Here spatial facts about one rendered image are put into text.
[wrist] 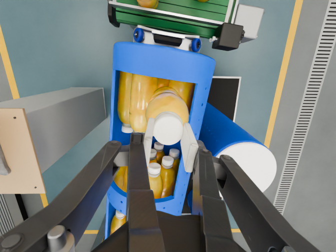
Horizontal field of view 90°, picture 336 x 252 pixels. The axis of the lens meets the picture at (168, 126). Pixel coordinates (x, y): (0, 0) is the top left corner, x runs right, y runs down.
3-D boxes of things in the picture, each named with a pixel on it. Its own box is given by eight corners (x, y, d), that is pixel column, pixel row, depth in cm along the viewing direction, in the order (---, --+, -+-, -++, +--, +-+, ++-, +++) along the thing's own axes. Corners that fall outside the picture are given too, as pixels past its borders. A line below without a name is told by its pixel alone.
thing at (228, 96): (174, 204, 203) (174, 214, 189) (178, 74, 155) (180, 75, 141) (216, 204, 205) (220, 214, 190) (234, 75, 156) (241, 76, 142)
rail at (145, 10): (111, 6, 56) (108, 3, 53) (111, 4, 56) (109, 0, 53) (227, 28, 59) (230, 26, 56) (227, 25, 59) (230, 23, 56)
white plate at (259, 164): (220, 209, 74) (219, 207, 75) (282, 188, 71) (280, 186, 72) (199, 158, 66) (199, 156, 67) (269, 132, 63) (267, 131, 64)
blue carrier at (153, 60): (108, 233, 86) (96, 309, 59) (118, 47, 58) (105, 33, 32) (163, 230, 92) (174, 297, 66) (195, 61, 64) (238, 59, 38)
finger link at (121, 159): (139, 170, 14) (103, 166, 14) (145, 145, 19) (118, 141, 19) (141, 155, 14) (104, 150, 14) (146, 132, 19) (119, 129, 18)
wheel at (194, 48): (189, 50, 59) (194, 51, 58) (192, 36, 57) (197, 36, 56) (195, 52, 62) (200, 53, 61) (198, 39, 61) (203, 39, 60)
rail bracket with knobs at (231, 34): (205, 48, 66) (212, 44, 56) (209, 27, 63) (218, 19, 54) (230, 52, 66) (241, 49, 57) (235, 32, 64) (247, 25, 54)
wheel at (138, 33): (138, 41, 56) (143, 42, 58) (139, 26, 55) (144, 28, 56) (132, 41, 59) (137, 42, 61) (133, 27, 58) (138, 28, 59)
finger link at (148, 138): (148, 167, 16) (140, 167, 16) (152, 138, 23) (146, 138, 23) (152, 139, 15) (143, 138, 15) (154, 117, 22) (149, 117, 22)
